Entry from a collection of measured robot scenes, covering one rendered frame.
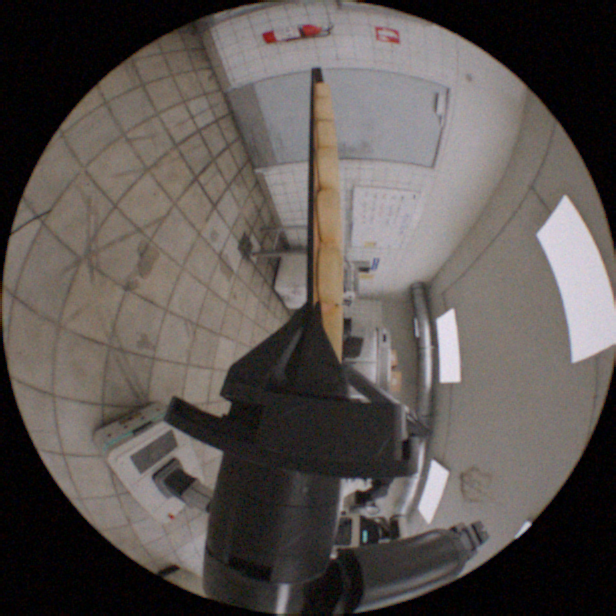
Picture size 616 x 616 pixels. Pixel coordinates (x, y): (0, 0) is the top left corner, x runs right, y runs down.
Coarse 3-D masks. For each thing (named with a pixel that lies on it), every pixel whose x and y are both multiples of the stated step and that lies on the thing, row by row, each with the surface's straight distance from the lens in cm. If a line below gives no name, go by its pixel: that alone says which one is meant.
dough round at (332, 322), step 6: (324, 318) 15; (330, 318) 14; (336, 318) 14; (324, 324) 14; (330, 324) 14; (336, 324) 14; (330, 330) 14; (336, 330) 14; (330, 336) 14; (336, 336) 14; (336, 342) 14; (336, 348) 14
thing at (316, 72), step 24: (312, 72) 34; (312, 96) 25; (312, 120) 20; (312, 144) 17; (312, 168) 15; (312, 192) 14; (312, 216) 13; (312, 240) 12; (312, 264) 12; (312, 288) 12
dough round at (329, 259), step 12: (324, 252) 15; (336, 252) 14; (324, 264) 14; (336, 264) 14; (324, 276) 14; (336, 276) 14; (324, 288) 14; (336, 288) 14; (324, 300) 15; (336, 300) 15
